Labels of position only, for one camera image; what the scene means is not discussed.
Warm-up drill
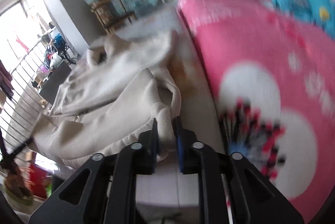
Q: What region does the pink floral blanket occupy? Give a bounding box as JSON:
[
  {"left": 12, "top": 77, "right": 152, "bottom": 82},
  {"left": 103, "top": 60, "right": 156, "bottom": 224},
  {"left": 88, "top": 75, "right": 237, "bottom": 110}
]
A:
[{"left": 177, "top": 0, "right": 334, "bottom": 222}]

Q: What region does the beige zip jacket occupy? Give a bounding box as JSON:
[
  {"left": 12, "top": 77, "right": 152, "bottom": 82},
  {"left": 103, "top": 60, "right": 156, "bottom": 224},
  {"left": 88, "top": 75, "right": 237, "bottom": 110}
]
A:
[{"left": 30, "top": 30, "right": 181, "bottom": 168}]

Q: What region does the dark grey low cabinet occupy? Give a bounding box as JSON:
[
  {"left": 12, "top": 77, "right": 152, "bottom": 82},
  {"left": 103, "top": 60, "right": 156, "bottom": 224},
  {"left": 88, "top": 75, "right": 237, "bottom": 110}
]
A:
[{"left": 39, "top": 62, "right": 72, "bottom": 104}]

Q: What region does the metal balcony railing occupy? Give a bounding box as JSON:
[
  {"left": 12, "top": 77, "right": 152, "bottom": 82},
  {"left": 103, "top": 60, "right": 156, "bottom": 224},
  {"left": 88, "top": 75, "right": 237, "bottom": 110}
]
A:
[{"left": 1, "top": 28, "right": 58, "bottom": 149}]

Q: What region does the wooden chair black seat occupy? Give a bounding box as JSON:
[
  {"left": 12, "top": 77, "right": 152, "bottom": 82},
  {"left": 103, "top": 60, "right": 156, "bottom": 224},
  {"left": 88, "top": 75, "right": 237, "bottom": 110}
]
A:
[{"left": 89, "top": 0, "right": 137, "bottom": 34}]

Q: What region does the blue children's clothing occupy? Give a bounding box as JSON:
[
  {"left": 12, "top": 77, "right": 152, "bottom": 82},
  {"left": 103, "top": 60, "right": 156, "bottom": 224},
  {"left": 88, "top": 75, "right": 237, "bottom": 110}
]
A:
[{"left": 271, "top": 0, "right": 334, "bottom": 38}]

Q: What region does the red gift bag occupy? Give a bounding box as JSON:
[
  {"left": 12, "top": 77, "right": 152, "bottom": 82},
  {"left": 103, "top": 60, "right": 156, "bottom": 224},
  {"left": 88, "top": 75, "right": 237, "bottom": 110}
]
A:
[{"left": 27, "top": 163, "right": 52, "bottom": 200}]

